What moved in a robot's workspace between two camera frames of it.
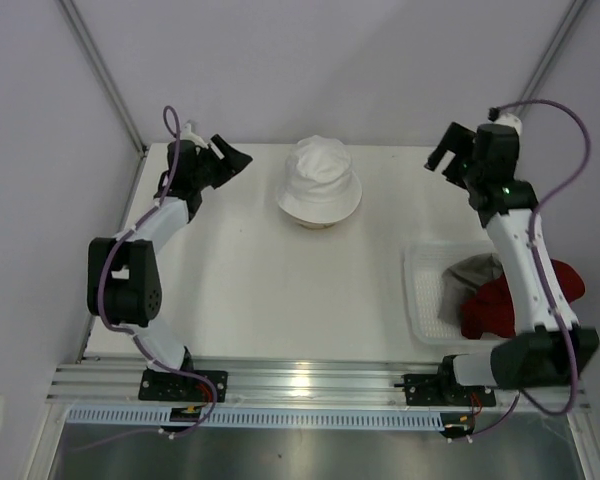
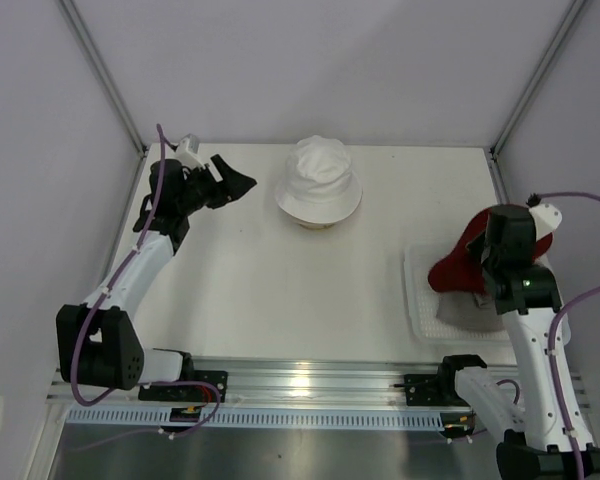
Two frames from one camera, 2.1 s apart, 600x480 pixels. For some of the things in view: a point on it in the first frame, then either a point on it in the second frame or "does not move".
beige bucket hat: x=316 y=226 does not move
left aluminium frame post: x=100 y=69 does not move
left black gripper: x=234 y=163 to x=236 y=187
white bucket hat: x=319 y=185 does not move
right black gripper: x=457 y=140 to x=473 y=247
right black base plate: x=443 y=390 does not move
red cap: x=489 y=312 to x=462 y=269
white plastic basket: x=425 y=264 does not move
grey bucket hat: x=461 y=282 to x=473 y=311
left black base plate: x=181 y=386 does not move
